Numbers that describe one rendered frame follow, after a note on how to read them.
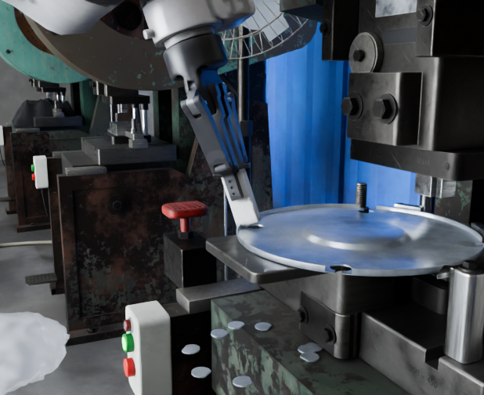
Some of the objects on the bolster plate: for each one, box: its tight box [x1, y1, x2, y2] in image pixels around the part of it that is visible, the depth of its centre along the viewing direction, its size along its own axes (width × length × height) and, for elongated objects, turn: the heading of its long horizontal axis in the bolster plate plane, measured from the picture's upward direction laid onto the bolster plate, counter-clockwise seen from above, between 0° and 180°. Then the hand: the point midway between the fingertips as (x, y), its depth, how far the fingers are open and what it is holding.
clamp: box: [356, 183, 369, 213], centre depth 90 cm, size 6×17×10 cm, turn 25°
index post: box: [443, 260, 484, 364], centre depth 54 cm, size 3×3×10 cm
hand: (240, 197), depth 72 cm, fingers closed
